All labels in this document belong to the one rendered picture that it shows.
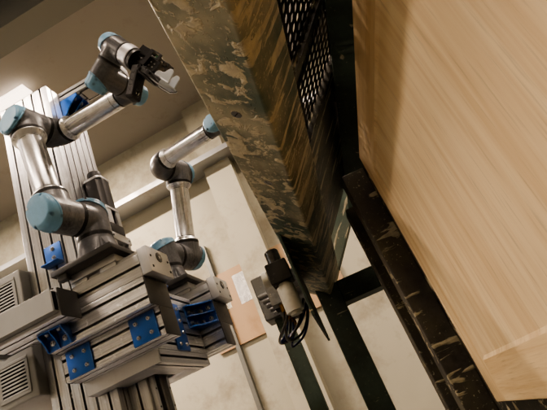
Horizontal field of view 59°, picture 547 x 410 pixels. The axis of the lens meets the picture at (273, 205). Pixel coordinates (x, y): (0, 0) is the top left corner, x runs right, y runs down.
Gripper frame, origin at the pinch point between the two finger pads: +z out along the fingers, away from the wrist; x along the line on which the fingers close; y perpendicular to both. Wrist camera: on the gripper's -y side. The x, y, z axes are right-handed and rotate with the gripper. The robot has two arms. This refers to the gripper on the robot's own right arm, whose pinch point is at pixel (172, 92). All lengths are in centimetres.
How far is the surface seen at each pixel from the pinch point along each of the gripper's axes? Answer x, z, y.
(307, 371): 76, 65, -47
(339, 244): 84, 43, -1
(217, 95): -52, 56, -5
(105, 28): 175, -267, 44
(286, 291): 14, 61, -25
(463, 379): 3, 106, -16
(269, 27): -57, 60, 5
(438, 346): 3, 98, -14
